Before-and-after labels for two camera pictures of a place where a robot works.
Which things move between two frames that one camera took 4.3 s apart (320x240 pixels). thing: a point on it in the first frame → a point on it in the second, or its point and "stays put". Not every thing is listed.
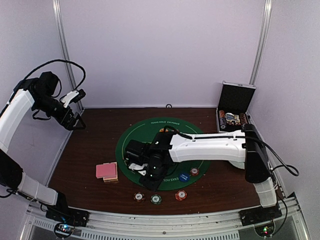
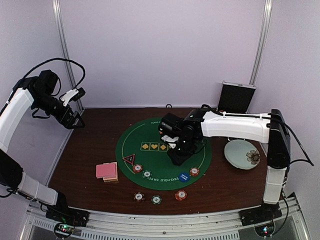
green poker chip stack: x=156 y=199 stays put
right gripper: x=153 y=184 → x=179 y=160
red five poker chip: x=194 y=171 stays put
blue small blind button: x=184 y=177 stays put
